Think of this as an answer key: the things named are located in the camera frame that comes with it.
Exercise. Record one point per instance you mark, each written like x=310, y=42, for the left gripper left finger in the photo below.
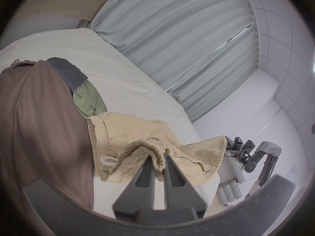
x=140, y=193

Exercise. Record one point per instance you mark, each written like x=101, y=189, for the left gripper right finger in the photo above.
x=179, y=193

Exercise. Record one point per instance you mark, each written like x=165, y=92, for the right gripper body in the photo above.
x=233, y=151

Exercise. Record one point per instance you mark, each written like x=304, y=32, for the tan shorts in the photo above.
x=128, y=126

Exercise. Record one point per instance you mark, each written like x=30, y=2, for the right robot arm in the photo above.
x=268, y=149

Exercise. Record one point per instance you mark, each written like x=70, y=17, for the bed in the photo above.
x=123, y=65

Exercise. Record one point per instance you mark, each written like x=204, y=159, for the pale green curtain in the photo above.
x=172, y=28
x=221, y=82

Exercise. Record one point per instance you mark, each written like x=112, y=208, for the olive green garment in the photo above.
x=86, y=99

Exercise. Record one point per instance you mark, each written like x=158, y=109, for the brown garment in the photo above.
x=37, y=119

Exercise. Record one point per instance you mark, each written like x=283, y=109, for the black garment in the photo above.
x=69, y=75

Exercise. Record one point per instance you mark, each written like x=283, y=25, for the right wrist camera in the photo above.
x=238, y=140

